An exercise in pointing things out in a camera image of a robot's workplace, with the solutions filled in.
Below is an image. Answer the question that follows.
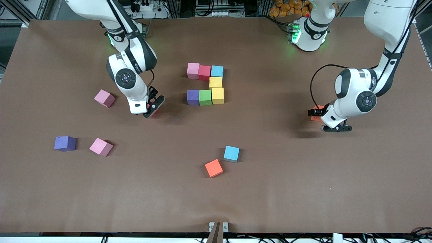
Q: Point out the metal equipment rack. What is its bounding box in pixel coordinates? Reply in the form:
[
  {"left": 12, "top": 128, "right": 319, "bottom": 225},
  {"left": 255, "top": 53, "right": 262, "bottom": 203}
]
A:
[{"left": 195, "top": 0, "right": 233, "bottom": 17}]

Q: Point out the brown paper table cover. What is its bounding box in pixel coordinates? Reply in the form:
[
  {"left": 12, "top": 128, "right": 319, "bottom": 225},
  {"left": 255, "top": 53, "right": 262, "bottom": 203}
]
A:
[{"left": 0, "top": 16, "right": 432, "bottom": 234}]

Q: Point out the metal table edge bracket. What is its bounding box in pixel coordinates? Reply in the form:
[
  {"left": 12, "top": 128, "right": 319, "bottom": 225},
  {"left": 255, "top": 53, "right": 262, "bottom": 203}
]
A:
[{"left": 207, "top": 221, "right": 229, "bottom": 243}]

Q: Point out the orange foam cube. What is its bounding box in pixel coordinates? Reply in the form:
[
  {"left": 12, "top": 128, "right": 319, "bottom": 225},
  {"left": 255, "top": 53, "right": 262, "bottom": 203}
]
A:
[
  {"left": 205, "top": 159, "right": 224, "bottom": 178},
  {"left": 310, "top": 105, "right": 325, "bottom": 122}
]

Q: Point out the red foam cube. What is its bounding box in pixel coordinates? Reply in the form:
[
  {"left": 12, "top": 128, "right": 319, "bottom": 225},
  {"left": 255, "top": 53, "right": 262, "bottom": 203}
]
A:
[
  {"left": 146, "top": 103, "right": 160, "bottom": 118},
  {"left": 198, "top": 65, "right": 212, "bottom": 81}
]

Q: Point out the white power strip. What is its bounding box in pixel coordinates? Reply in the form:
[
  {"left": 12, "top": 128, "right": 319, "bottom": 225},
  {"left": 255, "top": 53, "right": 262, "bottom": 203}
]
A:
[{"left": 130, "top": 0, "right": 169, "bottom": 19}]

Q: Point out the green foam cube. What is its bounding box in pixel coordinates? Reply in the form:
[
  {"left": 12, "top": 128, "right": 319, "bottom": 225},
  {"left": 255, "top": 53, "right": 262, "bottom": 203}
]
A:
[{"left": 199, "top": 89, "right": 212, "bottom": 106}]

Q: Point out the purple foam cube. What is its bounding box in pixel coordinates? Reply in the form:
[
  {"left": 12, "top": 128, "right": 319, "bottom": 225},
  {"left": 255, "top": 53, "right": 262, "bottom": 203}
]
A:
[
  {"left": 54, "top": 136, "right": 77, "bottom": 152},
  {"left": 187, "top": 89, "right": 200, "bottom": 106}
]

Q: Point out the aluminium frame post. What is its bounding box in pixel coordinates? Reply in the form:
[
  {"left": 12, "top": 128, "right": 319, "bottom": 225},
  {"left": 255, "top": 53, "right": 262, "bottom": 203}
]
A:
[
  {"left": 404, "top": 0, "right": 432, "bottom": 25},
  {"left": 7, "top": 0, "right": 51, "bottom": 28}
]

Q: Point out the pile of orange objects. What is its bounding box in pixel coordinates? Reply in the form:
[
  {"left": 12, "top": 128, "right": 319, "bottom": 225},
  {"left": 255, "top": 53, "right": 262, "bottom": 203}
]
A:
[{"left": 269, "top": 0, "right": 340, "bottom": 18}]

